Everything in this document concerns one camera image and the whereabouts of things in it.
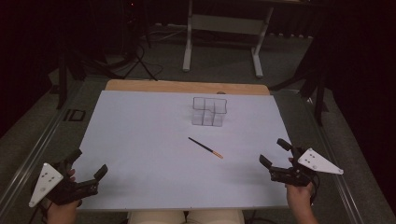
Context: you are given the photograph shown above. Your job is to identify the black tripod stand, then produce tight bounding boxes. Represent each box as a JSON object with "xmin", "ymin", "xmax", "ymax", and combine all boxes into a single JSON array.
[{"xmin": 120, "ymin": 0, "xmax": 158, "ymax": 82}]

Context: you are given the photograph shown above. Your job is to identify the black brush with orange tip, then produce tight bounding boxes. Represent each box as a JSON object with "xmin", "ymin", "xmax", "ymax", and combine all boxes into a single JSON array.
[{"xmin": 187, "ymin": 136, "xmax": 224, "ymax": 160}]

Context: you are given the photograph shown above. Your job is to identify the white metal table frame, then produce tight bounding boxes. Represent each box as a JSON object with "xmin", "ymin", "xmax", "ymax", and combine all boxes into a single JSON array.
[{"xmin": 182, "ymin": 0, "xmax": 276, "ymax": 79}]

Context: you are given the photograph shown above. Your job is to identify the clear acrylic organizer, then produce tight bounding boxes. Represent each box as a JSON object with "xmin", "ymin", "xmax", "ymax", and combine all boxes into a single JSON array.
[{"xmin": 191, "ymin": 96, "xmax": 228, "ymax": 128}]

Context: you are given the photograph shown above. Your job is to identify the metal floor rail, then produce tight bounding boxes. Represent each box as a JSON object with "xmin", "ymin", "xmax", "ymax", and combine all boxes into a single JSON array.
[
  {"xmin": 298, "ymin": 90, "xmax": 366, "ymax": 224},
  {"xmin": 0, "ymin": 92, "xmax": 82, "ymax": 216}
]

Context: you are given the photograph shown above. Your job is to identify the white table mat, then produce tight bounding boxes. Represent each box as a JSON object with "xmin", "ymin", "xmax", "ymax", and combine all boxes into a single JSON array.
[{"xmin": 76, "ymin": 90, "xmax": 294, "ymax": 213}]

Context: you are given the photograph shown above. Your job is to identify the black floor cables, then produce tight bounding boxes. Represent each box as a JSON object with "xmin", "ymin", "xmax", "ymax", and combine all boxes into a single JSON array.
[{"xmin": 73, "ymin": 46, "xmax": 164, "ymax": 82}]

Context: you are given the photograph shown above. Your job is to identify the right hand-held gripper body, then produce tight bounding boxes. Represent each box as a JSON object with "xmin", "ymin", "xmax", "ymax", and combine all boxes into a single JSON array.
[{"xmin": 268, "ymin": 145, "xmax": 345, "ymax": 188}]

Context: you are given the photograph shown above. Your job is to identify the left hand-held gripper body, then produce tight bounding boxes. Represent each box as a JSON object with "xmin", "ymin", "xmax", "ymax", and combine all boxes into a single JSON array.
[{"xmin": 28, "ymin": 158, "xmax": 101, "ymax": 208}]

